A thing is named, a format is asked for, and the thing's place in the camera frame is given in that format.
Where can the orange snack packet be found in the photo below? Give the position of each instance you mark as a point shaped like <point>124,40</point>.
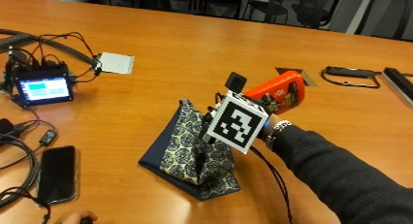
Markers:
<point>280,88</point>

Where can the white marker cube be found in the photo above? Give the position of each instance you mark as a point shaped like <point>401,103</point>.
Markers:
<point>234,123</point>

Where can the patterned triangular fabric pouch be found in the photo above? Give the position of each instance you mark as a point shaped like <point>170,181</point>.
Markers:
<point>190,153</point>

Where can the white square pad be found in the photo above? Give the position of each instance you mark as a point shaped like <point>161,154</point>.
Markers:
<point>113,63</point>

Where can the black office chair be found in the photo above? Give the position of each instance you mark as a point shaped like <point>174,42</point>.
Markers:
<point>221,2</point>
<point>320,7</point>
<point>268,4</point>

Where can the small black inline adapter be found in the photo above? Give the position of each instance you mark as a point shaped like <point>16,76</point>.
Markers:
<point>48,137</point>

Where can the black smartphone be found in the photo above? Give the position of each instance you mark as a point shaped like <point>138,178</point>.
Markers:
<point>57,174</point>

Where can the small touchscreen device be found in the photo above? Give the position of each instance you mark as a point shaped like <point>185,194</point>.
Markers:
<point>43,86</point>

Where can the black flat bar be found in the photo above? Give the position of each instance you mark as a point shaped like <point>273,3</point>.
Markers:
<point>400,83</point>

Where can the small black glove camera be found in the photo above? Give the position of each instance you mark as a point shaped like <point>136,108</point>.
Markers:
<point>236,81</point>

